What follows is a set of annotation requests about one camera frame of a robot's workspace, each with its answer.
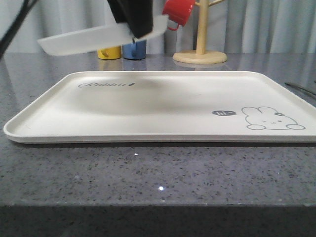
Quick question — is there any yellow enamel mug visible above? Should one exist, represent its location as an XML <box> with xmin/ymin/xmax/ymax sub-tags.
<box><xmin>97</xmin><ymin>46</ymin><xmax>121</xmax><ymax>60</ymax></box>

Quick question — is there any blue enamel mug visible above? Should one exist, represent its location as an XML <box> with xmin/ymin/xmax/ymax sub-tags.
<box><xmin>122</xmin><ymin>40</ymin><xmax>147</xmax><ymax>60</ymax></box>

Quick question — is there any red enamel mug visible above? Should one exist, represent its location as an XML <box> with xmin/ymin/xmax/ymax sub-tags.
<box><xmin>162</xmin><ymin>0</ymin><xmax>195</xmax><ymax>31</ymax></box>

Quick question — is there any wooden mug tree stand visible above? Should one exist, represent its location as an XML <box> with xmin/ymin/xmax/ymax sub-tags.
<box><xmin>173</xmin><ymin>0</ymin><xmax>227</xmax><ymax>64</ymax></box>

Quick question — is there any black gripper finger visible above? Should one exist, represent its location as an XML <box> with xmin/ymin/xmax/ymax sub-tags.
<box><xmin>107</xmin><ymin>0</ymin><xmax>153</xmax><ymax>39</ymax></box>

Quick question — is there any white round plate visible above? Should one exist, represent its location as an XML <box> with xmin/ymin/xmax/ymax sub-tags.
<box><xmin>38</xmin><ymin>15</ymin><xmax>168</xmax><ymax>56</ymax></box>

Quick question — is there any black cable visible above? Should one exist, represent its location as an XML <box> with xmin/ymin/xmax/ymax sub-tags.
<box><xmin>0</xmin><ymin>0</ymin><xmax>39</xmax><ymax>59</ymax></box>

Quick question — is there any cream rabbit serving tray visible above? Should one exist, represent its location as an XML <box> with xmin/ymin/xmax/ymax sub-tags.
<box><xmin>3</xmin><ymin>71</ymin><xmax>316</xmax><ymax>143</ymax></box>

